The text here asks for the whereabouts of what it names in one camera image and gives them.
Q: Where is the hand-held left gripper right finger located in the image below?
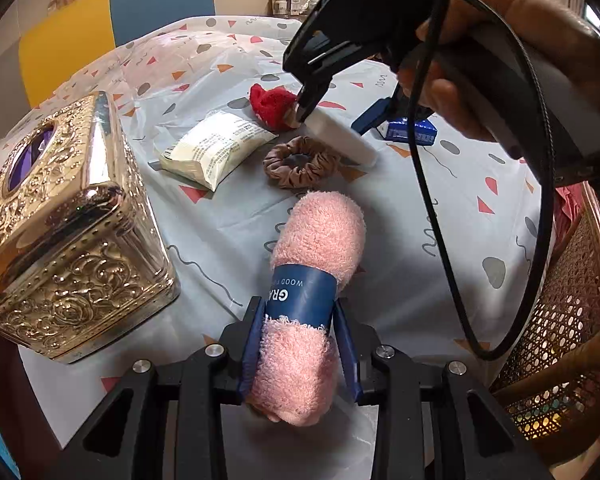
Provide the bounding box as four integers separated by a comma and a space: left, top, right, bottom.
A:
335, 300, 551, 480

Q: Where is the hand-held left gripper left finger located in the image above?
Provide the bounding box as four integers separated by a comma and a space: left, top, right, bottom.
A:
55, 296, 263, 480

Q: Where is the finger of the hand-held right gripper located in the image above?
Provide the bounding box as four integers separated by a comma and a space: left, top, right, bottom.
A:
351, 96, 397, 137
282, 0, 396, 123

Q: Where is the white sock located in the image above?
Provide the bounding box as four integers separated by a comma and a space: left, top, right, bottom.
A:
292, 110, 381, 168

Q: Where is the blue tissue packet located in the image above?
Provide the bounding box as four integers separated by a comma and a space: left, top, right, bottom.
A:
385, 117, 438, 147

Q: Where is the brown fabric scrunchie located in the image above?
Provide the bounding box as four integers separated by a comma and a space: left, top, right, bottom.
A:
263, 136, 342, 190

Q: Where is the pink towel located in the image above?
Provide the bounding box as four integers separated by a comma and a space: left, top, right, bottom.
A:
250, 191, 368, 428

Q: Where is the person's right hand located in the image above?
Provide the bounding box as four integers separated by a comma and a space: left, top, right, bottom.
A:
397, 0, 600, 156

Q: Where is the pink bedspread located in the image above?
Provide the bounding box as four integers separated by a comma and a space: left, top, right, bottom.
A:
555, 182, 588, 246

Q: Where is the white plastic packet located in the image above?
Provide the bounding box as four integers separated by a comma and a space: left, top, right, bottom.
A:
159, 110, 279, 192

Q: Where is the rattan chair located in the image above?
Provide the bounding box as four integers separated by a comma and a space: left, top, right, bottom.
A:
490, 180, 600, 466

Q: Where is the gold ornate tissue box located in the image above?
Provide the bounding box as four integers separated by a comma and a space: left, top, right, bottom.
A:
0, 91, 181, 365

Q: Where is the grey yellow blue upholstered chair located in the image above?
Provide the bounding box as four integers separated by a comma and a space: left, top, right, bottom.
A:
19, 0, 216, 109

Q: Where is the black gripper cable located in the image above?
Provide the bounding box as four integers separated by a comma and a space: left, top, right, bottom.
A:
409, 0, 557, 362

